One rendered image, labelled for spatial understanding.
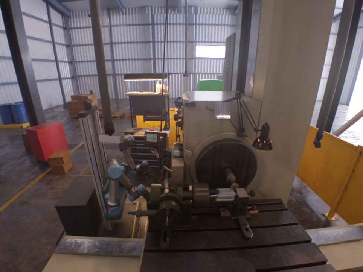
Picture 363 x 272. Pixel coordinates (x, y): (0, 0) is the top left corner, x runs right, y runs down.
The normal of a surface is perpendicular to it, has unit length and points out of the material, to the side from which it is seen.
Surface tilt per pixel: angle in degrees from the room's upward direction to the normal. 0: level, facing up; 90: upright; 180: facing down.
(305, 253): 0
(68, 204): 0
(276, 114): 90
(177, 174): 90
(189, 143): 90
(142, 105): 90
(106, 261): 0
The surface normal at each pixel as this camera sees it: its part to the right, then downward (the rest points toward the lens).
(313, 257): 0.00, -0.93
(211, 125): 0.02, 0.36
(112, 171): 0.53, 0.18
